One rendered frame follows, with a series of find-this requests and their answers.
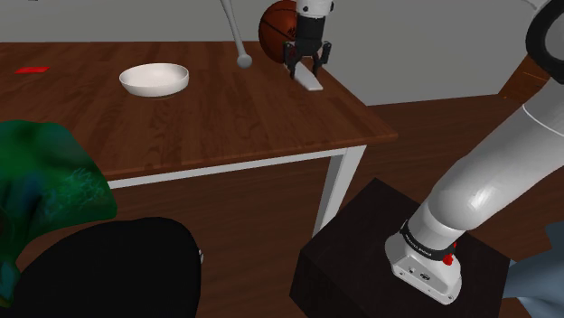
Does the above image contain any white bowl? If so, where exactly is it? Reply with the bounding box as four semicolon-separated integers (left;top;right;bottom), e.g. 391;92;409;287
118;62;191;98

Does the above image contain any grey-blue angular shape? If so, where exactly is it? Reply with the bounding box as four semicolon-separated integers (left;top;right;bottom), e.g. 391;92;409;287
502;221;564;318

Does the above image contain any red flat card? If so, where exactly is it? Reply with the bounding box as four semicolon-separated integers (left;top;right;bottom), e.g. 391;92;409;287
13;65;51;75

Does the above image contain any grey rod with ball end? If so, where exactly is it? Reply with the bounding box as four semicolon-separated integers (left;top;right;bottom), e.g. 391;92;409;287
219;0;254;70

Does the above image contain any green crumpled shape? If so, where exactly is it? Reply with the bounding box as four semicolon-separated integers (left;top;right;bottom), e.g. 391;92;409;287
0;119;118;309

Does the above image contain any orange basketball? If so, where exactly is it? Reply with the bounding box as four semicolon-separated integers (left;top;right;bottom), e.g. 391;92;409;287
258;0;300;65

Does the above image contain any dark robot stand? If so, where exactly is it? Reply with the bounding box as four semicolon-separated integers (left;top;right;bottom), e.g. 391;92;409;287
289;177;512;318

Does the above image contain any black rounded shape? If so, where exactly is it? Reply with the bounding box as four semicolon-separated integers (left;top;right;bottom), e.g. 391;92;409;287
0;216;204;318

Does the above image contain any brown wooden furniture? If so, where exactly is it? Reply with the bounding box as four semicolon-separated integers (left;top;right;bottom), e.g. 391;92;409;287
497;54;552;106

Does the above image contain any wooden table with white frame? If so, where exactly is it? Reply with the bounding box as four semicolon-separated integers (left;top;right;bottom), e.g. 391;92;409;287
0;41;400;239

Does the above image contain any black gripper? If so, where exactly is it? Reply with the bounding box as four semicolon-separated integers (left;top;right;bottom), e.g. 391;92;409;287
282;14;333;80

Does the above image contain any white flat bar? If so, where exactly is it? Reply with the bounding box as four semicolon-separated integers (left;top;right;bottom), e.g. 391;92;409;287
298;61;324;93

